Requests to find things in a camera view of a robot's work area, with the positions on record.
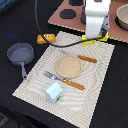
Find light blue milk carton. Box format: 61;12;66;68
44;82;63;103

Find beige bowl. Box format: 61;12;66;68
116;4;128;30

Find yellow toy butter box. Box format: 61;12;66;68
82;32;109;46

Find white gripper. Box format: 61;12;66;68
85;5;109;39

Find beige striped placemat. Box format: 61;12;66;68
11;30;116;128

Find grey toy cooking pot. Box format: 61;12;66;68
80;6;86;24

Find pink toy stove board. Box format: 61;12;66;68
48;0;128;42

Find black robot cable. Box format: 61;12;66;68
34;0;101;48

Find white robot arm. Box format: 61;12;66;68
85;0;111;39

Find black round burner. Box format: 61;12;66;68
69;0;83;6
60;9;76;19

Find toy fork wooden handle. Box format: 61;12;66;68
44;71;85;90

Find black round burner back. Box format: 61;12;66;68
69;0;83;6

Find grey toy frying pan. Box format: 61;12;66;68
7;43;34;80

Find orange toy bread loaf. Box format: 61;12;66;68
37;34;56;44

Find black round burner front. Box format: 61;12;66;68
60;9;76;19

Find toy knife wooden handle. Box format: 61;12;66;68
59;49;98;64

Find round wooden plate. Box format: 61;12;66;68
55;55;83;79

